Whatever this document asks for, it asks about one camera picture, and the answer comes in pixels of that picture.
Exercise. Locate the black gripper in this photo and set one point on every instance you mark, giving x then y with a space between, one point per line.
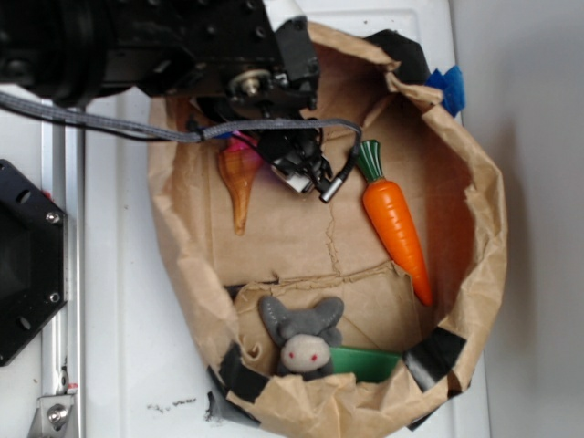
278 92

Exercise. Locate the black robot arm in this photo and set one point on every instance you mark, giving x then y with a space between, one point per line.
251 64

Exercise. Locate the orange toy carrot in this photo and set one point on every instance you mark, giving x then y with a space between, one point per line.
391 218

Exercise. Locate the brown paper bag tray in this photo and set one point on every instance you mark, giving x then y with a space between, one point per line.
301 250

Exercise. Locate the grey plush bunny toy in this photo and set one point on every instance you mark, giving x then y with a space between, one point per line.
305 337

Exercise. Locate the green plastic block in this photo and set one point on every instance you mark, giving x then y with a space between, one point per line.
367 365

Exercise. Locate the white plastic tray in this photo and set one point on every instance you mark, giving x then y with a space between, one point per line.
143 375

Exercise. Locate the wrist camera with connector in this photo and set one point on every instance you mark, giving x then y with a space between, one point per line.
304 175

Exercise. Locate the aluminium frame rail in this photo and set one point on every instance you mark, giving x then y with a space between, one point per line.
61 408

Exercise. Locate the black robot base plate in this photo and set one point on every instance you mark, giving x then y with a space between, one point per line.
32 261

